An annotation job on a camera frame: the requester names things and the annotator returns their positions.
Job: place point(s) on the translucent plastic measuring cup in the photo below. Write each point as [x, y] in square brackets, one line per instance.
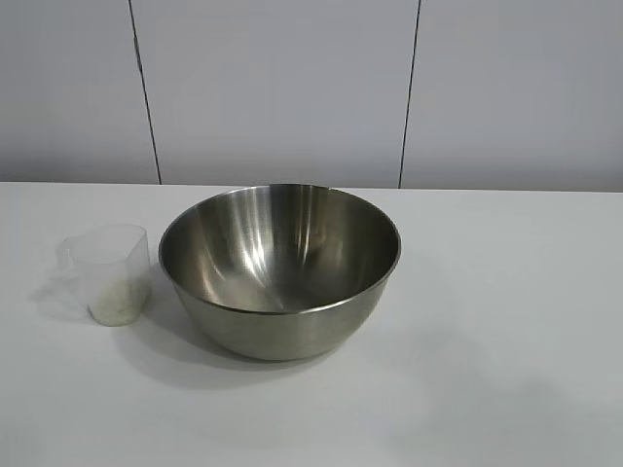
[117, 258]

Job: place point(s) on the white rice grains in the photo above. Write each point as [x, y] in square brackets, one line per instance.
[119, 306]

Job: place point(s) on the stainless steel mixing bowl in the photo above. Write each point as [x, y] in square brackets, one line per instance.
[292, 326]

